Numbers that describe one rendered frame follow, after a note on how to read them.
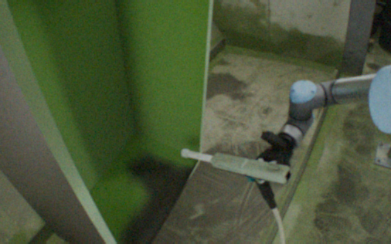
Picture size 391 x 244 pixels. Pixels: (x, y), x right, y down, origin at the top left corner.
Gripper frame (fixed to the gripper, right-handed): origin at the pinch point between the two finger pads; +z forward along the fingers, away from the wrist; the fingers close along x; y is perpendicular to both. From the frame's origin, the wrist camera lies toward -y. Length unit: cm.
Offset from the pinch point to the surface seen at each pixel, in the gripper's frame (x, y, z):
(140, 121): 61, -15, -4
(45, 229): 113, 17, 61
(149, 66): 37, -40, -8
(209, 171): 71, 44, -29
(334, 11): 31, 5, -171
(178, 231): 61, 47, 12
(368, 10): 6, 9, -174
